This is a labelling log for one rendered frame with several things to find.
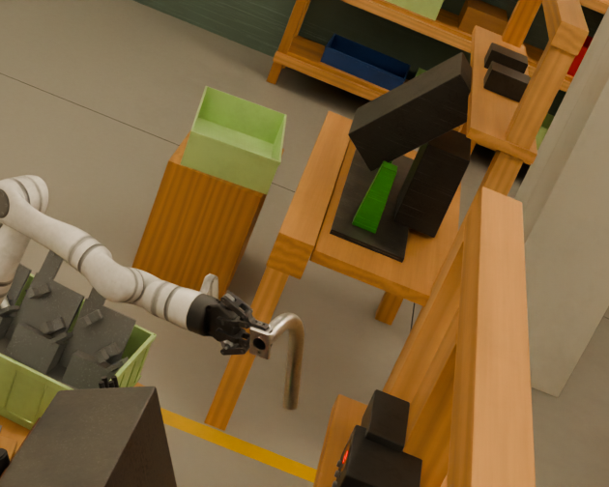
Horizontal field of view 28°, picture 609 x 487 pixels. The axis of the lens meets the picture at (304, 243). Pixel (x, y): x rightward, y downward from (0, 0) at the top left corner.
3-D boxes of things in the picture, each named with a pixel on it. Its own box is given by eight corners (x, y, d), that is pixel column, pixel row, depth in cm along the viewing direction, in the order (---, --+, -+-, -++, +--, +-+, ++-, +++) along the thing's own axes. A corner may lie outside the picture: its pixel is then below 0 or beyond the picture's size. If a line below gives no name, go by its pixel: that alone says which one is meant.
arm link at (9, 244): (31, 164, 250) (-6, 259, 261) (-4, 170, 242) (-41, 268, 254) (60, 189, 247) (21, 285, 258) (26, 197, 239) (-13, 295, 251)
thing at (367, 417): (352, 462, 212) (366, 431, 209) (361, 416, 226) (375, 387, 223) (390, 476, 212) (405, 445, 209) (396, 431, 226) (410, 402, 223)
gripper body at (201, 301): (183, 339, 226) (225, 356, 222) (183, 301, 222) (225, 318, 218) (205, 320, 232) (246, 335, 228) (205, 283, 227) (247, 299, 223)
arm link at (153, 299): (183, 322, 233) (159, 321, 225) (119, 298, 240) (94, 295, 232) (193, 287, 233) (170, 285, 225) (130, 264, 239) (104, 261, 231)
